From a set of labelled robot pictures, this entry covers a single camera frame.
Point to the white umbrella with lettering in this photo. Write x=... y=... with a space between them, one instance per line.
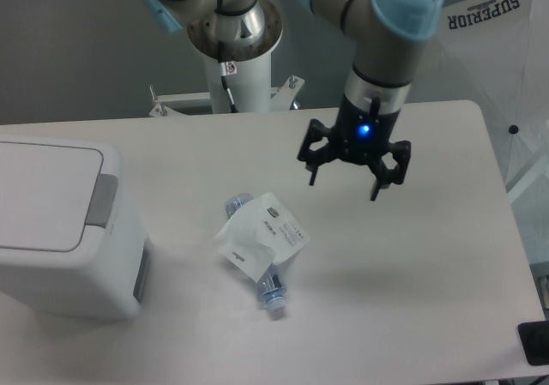
x=494 y=53

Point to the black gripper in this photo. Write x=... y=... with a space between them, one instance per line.
x=355 y=136

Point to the white plastic pouch bag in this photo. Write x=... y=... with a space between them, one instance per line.
x=259 y=232

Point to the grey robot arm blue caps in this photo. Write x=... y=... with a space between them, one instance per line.
x=390 y=38

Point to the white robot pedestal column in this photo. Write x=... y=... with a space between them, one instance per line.
x=236 y=51

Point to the clear plastic water bottle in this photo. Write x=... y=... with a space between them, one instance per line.
x=270 y=290

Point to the white trash can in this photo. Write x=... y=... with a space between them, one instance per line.
x=72 y=240

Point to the black device at table edge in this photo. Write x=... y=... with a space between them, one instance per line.
x=534 y=339

